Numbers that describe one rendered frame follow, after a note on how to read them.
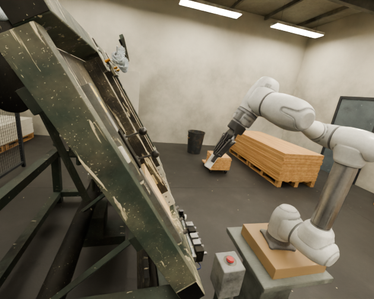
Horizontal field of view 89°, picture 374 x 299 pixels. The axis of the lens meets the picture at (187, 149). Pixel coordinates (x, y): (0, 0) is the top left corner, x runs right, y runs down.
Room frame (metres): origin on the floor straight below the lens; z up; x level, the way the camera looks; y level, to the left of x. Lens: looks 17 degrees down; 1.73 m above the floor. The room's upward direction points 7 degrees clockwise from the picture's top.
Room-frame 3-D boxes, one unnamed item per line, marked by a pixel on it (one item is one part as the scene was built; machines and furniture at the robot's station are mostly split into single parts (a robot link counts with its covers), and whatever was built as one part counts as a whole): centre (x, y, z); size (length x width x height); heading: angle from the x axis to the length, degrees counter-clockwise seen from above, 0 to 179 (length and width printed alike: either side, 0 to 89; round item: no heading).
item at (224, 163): (4.45, -0.74, 0.20); 0.61 x 0.51 x 0.40; 15
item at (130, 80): (4.93, 1.67, 1.03); 0.60 x 0.58 x 2.05; 15
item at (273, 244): (1.14, -0.70, 0.86); 0.22 x 0.18 x 0.06; 5
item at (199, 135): (5.65, -0.21, 0.33); 0.54 x 0.54 x 0.65
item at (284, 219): (1.11, -0.71, 1.00); 0.18 x 0.16 x 0.22; 28
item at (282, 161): (5.16, -2.21, 0.39); 2.46 x 1.04 x 0.78; 15
